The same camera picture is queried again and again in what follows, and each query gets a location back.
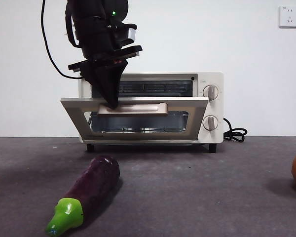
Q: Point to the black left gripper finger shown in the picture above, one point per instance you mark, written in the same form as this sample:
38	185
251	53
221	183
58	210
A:
116	81
99	84

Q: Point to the beige oven knob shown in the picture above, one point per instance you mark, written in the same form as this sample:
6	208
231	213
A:
210	92
210	122

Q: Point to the white toaster oven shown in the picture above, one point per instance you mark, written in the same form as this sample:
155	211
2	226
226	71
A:
212	107

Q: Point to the purple toy eggplant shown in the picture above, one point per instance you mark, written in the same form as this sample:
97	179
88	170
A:
93	182

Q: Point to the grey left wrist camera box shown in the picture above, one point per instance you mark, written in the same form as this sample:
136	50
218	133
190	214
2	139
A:
130	32

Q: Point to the white wall socket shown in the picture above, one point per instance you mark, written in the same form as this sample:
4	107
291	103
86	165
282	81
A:
289	17

